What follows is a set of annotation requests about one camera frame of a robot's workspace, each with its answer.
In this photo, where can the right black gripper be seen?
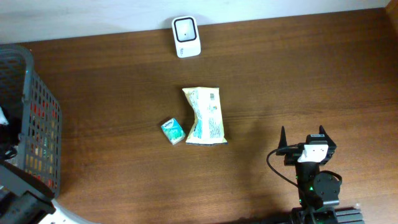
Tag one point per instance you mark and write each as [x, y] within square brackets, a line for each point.
[291, 157]

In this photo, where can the yellow white wipes pack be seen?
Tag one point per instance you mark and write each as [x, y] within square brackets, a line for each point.
[208, 126]

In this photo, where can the small teal tissue pack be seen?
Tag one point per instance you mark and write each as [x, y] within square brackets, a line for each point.
[173, 131]

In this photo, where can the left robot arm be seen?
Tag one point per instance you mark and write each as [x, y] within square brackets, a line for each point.
[24, 199]

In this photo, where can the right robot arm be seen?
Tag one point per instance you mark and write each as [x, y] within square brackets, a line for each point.
[317, 190]

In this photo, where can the white barcode scanner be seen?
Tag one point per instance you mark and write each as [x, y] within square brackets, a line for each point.
[186, 36]

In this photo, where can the grey plastic mesh basket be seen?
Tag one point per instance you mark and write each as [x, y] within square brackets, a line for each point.
[25, 96]

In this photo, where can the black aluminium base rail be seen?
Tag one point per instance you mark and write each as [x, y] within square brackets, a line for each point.
[339, 216]

